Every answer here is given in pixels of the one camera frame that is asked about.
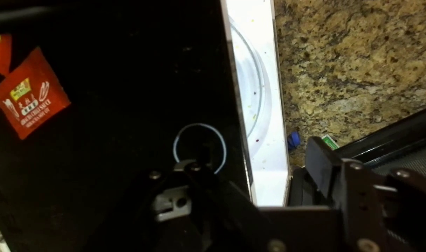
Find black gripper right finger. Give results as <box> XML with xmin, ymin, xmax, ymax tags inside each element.
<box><xmin>304</xmin><ymin>135</ymin><xmax>384</xmax><ymax>252</ymax></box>

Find white ring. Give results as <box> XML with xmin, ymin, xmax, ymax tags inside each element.
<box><xmin>173</xmin><ymin>121</ymin><xmax>229</xmax><ymax>176</ymax></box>

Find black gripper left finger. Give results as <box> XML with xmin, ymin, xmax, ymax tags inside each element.
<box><xmin>82</xmin><ymin>158</ymin><xmax>261</xmax><ymax>252</ymax></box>

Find glass microwave turntable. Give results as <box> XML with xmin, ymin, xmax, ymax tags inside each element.
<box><xmin>230</xmin><ymin>22</ymin><xmax>274</xmax><ymax>156</ymax></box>

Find black microwave oven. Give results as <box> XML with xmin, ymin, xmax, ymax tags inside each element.
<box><xmin>0</xmin><ymin>0</ymin><xmax>292</xmax><ymax>252</ymax></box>

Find small green object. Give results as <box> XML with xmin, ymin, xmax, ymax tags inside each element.
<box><xmin>321</xmin><ymin>132</ymin><xmax>341</xmax><ymax>151</ymax></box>

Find small blue object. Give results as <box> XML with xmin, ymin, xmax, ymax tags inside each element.
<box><xmin>288</xmin><ymin>130</ymin><xmax>303</xmax><ymax>152</ymax></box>

